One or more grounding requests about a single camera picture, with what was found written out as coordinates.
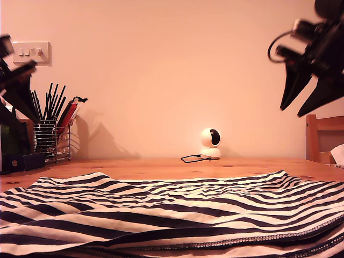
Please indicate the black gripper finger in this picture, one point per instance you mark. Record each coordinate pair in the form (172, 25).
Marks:
(322, 96)
(293, 83)
(22, 99)
(5, 114)

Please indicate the navy white striped t-shirt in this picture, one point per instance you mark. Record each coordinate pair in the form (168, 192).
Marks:
(172, 215)

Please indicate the thin black stick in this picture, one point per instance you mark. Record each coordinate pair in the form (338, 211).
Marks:
(39, 105)
(60, 108)
(48, 99)
(59, 100)
(53, 99)

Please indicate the green carton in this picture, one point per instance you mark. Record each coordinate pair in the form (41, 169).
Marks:
(16, 145)

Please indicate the brown wooden block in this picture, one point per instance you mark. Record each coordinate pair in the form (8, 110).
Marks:
(30, 137)

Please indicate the wooden chair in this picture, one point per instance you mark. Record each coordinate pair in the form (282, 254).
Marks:
(311, 139)

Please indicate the red sleeve pack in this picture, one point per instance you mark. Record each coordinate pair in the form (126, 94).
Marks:
(68, 113)

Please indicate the dark blue box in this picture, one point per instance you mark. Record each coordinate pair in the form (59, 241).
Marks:
(33, 161)

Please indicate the black clip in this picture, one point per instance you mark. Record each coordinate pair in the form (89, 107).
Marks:
(80, 100)

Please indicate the white tissue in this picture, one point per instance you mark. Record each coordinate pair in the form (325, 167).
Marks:
(338, 154)

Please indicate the white light switch plate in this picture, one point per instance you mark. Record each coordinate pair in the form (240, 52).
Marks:
(35, 52)

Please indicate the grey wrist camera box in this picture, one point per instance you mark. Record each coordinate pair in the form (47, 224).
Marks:
(5, 45)
(305, 27)

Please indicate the white dome security camera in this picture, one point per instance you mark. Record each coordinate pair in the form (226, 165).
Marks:
(211, 139)

